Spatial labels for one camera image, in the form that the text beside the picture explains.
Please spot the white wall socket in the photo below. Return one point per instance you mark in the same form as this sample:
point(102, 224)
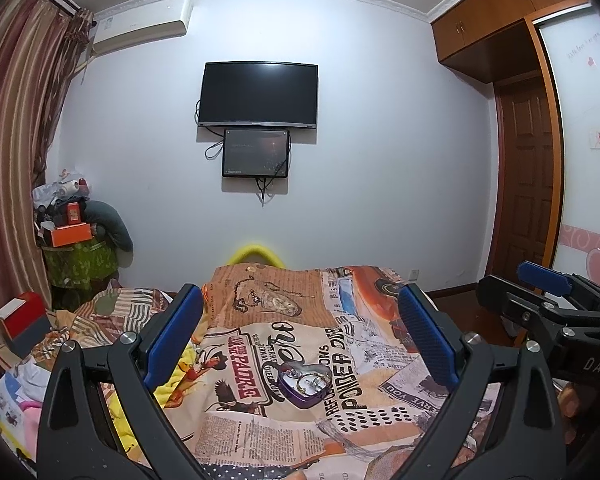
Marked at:
point(413, 274)

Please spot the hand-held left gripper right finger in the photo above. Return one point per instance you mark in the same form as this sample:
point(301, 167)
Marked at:
point(427, 340)

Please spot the striped brown cloth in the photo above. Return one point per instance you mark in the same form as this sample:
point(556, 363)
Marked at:
point(110, 310)

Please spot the striped brown curtain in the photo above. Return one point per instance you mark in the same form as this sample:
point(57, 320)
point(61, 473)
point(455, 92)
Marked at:
point(15, 135)

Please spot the orange box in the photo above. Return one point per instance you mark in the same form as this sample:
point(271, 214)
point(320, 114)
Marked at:
point(70, 236)

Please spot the purple heart-shaped tin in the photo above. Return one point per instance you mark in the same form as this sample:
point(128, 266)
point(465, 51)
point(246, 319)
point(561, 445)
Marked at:
point(292, 400)

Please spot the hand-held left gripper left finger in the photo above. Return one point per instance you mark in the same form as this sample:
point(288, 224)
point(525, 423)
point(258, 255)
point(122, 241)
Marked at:
point(172, 340)

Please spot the small black wall monitor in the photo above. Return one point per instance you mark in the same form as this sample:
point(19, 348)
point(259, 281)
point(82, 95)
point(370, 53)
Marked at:
point(255, 152)

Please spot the brown wooden door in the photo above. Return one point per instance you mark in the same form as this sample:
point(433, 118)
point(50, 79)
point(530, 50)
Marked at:
point(525, 185)

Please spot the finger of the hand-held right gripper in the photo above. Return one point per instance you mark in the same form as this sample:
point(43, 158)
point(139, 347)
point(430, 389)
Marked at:
point(510, 300)
point(545, 277)

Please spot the small red box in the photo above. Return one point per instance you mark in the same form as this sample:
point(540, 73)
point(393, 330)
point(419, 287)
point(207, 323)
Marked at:
point(74, 214)

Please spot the person's right hand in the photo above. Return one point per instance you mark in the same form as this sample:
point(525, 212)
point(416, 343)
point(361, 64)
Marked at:
point(570, 397)

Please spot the newspaper print blanket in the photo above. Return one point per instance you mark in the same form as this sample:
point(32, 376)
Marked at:
point(290, 320)

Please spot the pink cloth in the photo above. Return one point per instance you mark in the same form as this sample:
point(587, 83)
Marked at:
point(30, 412)

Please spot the grey pillow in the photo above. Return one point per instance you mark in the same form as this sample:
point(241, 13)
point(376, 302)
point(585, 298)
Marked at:
point(115, 232)

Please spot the white printed paper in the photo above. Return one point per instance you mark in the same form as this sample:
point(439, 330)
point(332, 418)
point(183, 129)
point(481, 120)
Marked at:
point(2, 400)

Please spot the red and white box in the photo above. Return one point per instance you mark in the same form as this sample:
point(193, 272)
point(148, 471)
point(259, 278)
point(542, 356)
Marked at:
point(22, 315)

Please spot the yellow cloth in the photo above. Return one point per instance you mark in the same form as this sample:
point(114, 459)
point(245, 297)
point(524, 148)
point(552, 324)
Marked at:
point(125, 430)

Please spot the white sliding wardrobe door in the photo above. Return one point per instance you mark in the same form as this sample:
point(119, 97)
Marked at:
point(585, 185)

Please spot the yellow curved bed end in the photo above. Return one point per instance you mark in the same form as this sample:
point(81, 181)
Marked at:
point(252, 250)

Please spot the white air conditioner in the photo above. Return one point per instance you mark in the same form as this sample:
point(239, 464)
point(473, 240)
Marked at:
point(140, 22)

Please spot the white plastic bags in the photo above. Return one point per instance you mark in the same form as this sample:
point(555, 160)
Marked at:
point(60, 190)

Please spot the black wall television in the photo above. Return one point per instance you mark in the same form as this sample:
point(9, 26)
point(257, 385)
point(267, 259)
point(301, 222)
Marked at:
point(257, 92)

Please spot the wooden overhead cabinets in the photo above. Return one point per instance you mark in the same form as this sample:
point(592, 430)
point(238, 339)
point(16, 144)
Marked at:
point(490, 20)

